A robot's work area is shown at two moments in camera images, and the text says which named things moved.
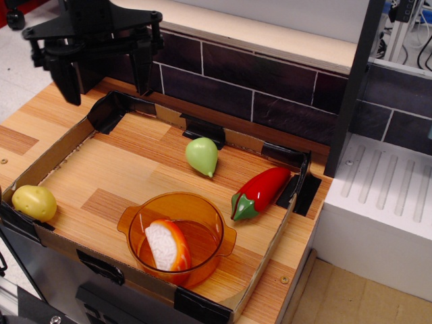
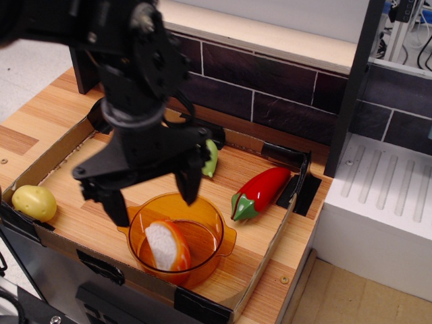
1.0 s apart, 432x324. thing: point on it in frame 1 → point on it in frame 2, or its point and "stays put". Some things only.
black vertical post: (354, 88) stays put
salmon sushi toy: (169, 246) stays put
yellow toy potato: (35, 201) stays put
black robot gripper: (96, 30) → (140, 153)
